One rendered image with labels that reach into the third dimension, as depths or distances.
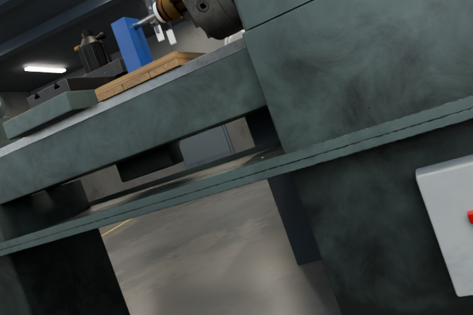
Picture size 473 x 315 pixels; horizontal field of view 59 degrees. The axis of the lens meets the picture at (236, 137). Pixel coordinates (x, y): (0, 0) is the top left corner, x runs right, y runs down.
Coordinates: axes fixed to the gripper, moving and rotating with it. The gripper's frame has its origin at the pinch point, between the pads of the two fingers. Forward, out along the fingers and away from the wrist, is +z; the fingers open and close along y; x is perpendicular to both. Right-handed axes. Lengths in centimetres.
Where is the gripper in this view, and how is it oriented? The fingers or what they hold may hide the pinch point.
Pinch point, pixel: (167, 40)
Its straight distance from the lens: 202.9
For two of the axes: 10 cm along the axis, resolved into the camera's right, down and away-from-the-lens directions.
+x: -9.1, 3.2, 2.7
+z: 3.4, 9.4, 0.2
